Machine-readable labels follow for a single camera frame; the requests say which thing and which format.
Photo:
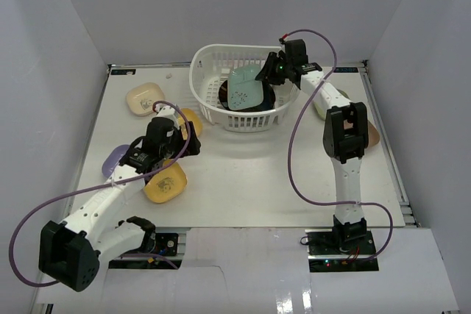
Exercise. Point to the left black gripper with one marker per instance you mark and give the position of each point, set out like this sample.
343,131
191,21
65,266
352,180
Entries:
192,143

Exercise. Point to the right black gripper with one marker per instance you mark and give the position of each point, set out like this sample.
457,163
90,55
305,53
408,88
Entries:
266,73

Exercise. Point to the dark blue leaf plate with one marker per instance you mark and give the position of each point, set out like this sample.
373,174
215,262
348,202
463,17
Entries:
269,98

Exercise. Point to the light teal speckled plate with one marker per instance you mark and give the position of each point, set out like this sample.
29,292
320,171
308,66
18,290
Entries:
244,91

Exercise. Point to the yellow square panda plate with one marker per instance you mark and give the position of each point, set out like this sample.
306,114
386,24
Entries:
166,185

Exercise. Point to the cream square panda plate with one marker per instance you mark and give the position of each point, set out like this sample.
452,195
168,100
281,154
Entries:
140,99

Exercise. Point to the lavender square plate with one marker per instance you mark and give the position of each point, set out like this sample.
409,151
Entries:
113,159

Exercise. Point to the green square panda plate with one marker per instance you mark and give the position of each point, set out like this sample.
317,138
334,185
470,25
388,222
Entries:
321,112

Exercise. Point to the tan square panda plate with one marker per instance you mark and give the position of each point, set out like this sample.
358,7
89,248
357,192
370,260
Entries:
373,135

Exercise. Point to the round brown rimmed plate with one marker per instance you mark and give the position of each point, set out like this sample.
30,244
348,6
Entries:
222,94

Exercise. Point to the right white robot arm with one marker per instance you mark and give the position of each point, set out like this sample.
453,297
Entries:
344,139

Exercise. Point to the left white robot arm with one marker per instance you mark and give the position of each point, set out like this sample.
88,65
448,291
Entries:
72,251

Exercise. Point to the white plastic dish basket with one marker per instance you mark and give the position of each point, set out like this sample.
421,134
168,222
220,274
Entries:
211,66

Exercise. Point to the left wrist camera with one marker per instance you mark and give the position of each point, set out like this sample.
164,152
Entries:
165,111

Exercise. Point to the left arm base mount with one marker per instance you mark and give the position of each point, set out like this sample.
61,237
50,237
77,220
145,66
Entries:
167,254

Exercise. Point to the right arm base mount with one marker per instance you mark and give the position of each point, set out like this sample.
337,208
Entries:
324,256

